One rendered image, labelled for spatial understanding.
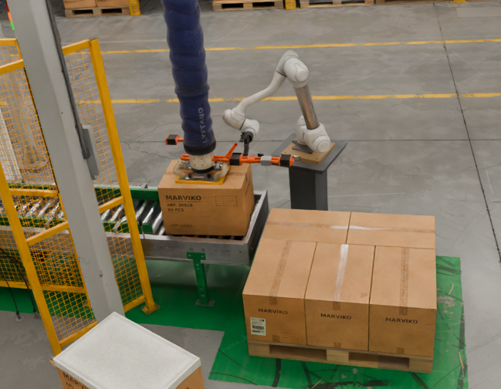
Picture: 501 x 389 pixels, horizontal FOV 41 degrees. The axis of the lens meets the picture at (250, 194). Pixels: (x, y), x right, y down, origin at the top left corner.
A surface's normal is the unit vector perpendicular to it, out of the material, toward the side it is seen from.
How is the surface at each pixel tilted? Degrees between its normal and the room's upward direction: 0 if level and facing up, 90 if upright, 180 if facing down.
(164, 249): 90
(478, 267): 0
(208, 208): 90
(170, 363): 0
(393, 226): 0
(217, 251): 90
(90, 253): 90
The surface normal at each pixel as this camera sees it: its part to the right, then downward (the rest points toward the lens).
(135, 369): -0.08, -0.84
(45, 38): 0.97, 0.04
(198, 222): -0.15, 0.53
